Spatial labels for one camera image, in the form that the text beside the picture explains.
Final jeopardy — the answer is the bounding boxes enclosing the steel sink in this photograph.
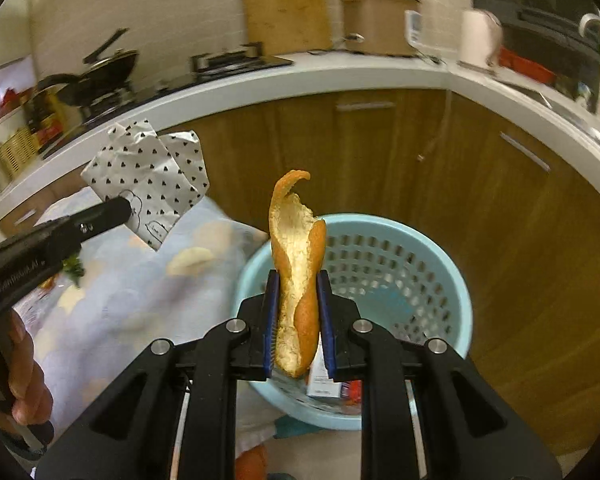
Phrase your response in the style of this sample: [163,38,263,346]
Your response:
[510,77,600,143]

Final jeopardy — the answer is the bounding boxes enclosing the heart-print white paper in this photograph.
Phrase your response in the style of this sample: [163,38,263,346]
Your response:
[80,119,211,252]

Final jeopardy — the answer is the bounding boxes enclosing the dark sauce bottle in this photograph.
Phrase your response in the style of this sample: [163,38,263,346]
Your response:
[30,92,63,143]

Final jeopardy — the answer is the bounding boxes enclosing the white milk carton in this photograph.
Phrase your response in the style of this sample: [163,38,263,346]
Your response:
[306,335,342,400]

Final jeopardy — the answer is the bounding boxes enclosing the white hanging cable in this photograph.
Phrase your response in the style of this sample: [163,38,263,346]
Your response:
[417,90,453,161]

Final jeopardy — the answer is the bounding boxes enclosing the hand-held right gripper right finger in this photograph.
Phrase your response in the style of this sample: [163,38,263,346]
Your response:
[316,270,563,480]

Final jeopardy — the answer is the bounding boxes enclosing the red container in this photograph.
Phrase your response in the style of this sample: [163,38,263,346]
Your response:
[497,46,556,83]

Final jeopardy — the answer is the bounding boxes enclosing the person's left hand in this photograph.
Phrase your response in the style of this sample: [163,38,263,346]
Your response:
[4,310,54,429]

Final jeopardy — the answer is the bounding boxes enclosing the brown rice cooker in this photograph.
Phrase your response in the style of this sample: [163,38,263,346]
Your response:
[336,0,425,57]

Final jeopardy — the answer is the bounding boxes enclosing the steel kitchen faucet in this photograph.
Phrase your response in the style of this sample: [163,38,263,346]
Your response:
[579,12,600,43]

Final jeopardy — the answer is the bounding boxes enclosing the black glass gas stove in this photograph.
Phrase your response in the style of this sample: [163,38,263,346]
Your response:
[45,42,296,153]

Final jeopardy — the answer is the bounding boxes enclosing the wok lid with black handle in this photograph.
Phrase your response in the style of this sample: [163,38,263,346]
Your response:
[82,27,140,68]

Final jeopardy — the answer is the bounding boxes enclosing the fan-patterned grey cloth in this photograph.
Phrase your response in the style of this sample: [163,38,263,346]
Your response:
[10,187,281,461]

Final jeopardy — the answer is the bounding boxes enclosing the black wok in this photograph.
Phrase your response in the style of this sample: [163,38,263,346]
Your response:
[36,50,140,108]

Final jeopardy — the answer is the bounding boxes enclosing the light blue perforated plastic basket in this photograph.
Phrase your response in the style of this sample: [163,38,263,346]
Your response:
[233,213,475,431]

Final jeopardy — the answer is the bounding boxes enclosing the green vegetable scrap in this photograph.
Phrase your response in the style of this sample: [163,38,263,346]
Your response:
[62,255,86,288]

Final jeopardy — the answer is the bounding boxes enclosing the yellow slotted basket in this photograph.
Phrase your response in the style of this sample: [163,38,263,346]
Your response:
[0,125,41,178]

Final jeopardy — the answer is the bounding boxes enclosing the white electric kettle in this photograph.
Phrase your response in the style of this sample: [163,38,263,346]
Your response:
[457,8,504,72]

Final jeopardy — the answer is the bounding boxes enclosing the black power cord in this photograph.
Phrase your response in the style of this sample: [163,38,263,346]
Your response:
[310,34,367,56]

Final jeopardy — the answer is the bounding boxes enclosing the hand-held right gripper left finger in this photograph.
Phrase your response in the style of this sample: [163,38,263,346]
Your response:
[34,269,281,480]

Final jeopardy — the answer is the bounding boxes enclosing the bamboo cutting board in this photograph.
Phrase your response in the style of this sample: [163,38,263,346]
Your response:
[239,0,333,56]

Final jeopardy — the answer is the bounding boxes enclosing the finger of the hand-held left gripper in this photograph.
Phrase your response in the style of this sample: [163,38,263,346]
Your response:
[32,196,133,247]

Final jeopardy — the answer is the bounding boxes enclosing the orange peel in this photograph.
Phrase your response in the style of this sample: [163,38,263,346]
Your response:
[268,170,327,378]

